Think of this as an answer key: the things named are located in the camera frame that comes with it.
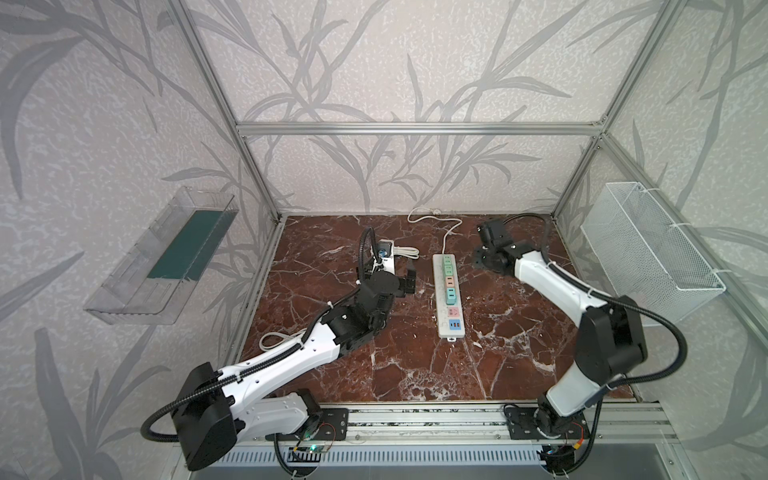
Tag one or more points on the coiled white cable teal strip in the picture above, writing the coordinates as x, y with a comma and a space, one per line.
406, 252

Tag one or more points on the teal charger plug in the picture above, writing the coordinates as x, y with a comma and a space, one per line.
451, 296

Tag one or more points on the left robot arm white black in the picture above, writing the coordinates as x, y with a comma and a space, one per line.
218, 408

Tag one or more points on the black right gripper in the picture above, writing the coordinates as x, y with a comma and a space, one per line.
488, 234

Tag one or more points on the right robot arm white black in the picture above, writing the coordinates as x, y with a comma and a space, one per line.
610, 342

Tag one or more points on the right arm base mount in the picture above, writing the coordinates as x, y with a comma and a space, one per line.
535, 423

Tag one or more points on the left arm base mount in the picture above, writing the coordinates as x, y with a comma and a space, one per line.
330, 424

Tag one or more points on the long white power strip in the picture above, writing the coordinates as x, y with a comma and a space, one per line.
450, 319

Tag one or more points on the aluminium frame rail front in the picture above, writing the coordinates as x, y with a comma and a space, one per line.
483, 422

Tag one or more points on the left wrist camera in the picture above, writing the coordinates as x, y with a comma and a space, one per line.
384, 258

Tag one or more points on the white wire mesh basket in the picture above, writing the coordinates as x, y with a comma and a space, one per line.
646, 255

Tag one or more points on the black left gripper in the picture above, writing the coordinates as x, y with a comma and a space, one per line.
405, 281

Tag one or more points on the clear plastic wall tray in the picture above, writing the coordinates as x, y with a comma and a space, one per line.
156, 278

